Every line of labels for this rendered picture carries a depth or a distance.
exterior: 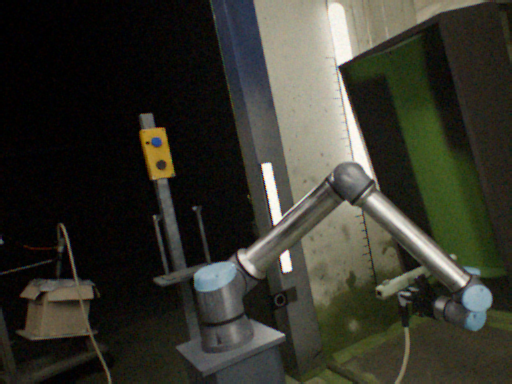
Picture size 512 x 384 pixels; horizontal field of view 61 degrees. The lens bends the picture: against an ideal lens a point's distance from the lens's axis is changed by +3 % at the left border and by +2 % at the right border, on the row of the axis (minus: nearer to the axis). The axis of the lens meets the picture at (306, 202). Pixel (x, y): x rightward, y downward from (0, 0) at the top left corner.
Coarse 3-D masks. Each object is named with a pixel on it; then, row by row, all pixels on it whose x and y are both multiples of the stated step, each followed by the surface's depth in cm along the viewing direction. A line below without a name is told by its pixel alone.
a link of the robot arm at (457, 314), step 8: (448, 304) 159; (456, 304) 154; (448, 312) 157; (456, 312) 154; (464, 312) 152; (472, 312) 150; (448, 320) 158; (456, 320) 155; (464, 320) 152; (472, 320) 150; (480, 320) 152; (472, 328) 151; (480, 328) 153
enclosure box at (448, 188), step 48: (384, 48) 177; (432, 48) 199; (480, 48) 164; (384, 96) 218; (432, 96) 209; (480, 96) 163; (384, 144) 217; (432, 144) 219; (480, 144) 161; (384, 192) 215; (432, 192) 231; (480, 192) 208; (480, 240) 218
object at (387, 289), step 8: (408, 272) 184; (416, 272) 183; (424, 272) 185; (392, 280) 179; (400, 280) 178; (408, 280) 180; (376, 288) 174; (384, 288) 172; (392, 288) 174; (400, 288) 177; (376, 296) 175; (384, 296) 172; (400, 312) 181; (408, 312) 181; (408, 320) 182
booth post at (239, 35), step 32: (224, 0) 228; (224, 32) 235; (256, 32) 238; (224, 64) 243; (256, 64) 237; (256, 96) 236; (256, 128) 235; (256, 160) 235; (256, 192) 243; (288, 192) 244; (288, 288) 242; (288, 320) 242; (288, 352) 251; (320, 352) 252
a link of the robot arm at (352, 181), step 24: (336, 168) 147; (360, 168) 144; (360, 192) 139; (384, 216) 140; (408, 240) 139; (432, 240) 141; (432, 264) 139; (456, 264) 140; (456, 288) 139; (480, 288) 136; (480, 312) 138
